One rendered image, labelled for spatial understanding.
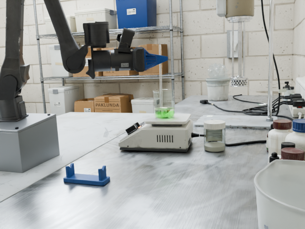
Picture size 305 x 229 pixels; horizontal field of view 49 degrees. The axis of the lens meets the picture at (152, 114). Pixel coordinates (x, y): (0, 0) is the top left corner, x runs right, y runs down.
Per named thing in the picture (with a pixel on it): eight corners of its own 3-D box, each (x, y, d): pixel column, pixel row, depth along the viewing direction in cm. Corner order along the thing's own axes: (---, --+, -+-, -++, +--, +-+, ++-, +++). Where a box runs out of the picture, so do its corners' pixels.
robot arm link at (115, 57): (111, 73, 82) (110, 47, 81) (111, 70, 101) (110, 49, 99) (145, 72, 83) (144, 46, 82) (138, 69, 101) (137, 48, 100)
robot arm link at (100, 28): (67, 70, 86) (62, 22, 83) (70, 67, 94) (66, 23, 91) (111, 68, 88) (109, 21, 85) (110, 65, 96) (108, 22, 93)
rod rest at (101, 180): (62, 182, 74) (61, 166, 73) (71, 176, 77) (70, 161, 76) (103, 186, 70) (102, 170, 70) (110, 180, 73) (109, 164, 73)
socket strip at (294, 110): (292, 117, 133) (292, 107, 132) (287, 103, 170) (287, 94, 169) (307, 117, 131) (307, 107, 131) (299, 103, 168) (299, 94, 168)
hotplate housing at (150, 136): (118, 151, 96) (116, 124, 95) (131, 140, 108) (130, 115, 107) (195, 153, 91) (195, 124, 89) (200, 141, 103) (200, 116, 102)
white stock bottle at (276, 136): (267, 170, 75) (268, 123, 73) (267, 162, 81) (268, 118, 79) (296, 172, 73) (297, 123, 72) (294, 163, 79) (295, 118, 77)
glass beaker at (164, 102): (158, 116, 100) (157, 88, 99) (178, 117, 98) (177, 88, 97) (149, 121, 94) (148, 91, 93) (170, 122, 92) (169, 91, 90)
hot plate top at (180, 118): (143, 124, 93) (143, 121, 93) (153, 116, 105) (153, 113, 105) (186, 124, 90) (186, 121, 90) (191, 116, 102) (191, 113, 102)
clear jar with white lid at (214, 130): (227, 152, 90) (226, 123, 89) (204, 152, 91) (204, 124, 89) (224, 146, 96) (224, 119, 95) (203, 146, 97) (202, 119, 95)
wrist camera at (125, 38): (115, 53, 88) (112, 27, 87) (113, 54, 95) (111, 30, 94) (137, 52, 89) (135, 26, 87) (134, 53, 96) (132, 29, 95)
